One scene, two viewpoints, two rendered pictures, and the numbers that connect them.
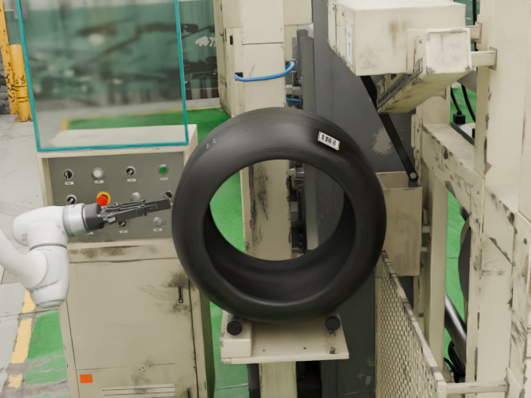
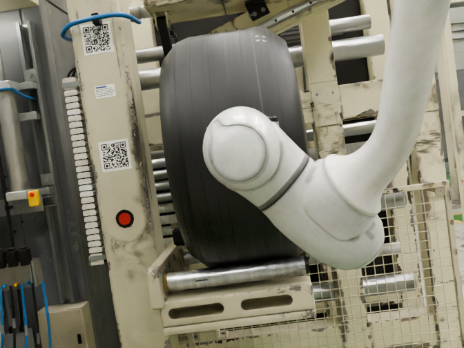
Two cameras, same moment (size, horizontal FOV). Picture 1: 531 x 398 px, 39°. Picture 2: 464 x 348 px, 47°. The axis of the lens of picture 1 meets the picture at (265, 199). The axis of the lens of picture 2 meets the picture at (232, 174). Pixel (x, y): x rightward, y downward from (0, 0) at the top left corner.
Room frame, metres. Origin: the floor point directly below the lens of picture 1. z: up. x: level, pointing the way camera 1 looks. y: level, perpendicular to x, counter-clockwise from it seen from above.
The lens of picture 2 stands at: (2.00, 1.37, 1.20)
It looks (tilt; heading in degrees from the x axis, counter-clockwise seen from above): 3 degrees down; 273
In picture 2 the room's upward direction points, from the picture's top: 8 degrees counter-clockwise
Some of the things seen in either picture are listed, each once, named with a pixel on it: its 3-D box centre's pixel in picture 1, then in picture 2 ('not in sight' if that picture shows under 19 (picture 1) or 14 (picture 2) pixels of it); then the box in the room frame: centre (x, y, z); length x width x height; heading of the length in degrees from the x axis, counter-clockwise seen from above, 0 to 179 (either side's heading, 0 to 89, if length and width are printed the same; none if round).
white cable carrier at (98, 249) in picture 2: not in sight; (88, 171); (2.45, 0.02, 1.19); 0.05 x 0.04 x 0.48; 90
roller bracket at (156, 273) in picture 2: not in sight; (170, 269); (2.28, -0.03, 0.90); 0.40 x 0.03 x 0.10; 90
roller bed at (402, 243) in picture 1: (393, 223); (170, 200); (2.32, -0.41, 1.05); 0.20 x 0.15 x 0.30; 0
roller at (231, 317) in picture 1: (235, 302); (235, 273); (2.10, 0.11, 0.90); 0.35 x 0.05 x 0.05; 0
